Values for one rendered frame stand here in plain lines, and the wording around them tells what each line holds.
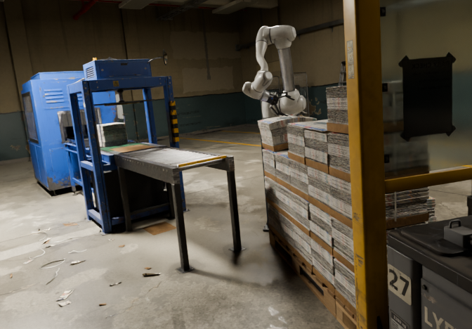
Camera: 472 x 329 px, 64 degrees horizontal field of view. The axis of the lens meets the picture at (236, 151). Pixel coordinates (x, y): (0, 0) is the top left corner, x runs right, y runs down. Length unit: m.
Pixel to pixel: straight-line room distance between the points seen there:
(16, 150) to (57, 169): 5.14
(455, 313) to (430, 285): 0.10
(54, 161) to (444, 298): 5.65
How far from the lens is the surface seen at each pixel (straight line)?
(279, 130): 2.89
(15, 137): 11.33
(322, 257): 2.34
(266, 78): 2.76
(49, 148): 6.23
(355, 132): 1.39
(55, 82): 6.25
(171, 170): 2.80
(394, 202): 1.93
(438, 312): 1.31
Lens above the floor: 1.30
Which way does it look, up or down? 9 degrees down
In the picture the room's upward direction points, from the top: 5 degrees counter-clockwise
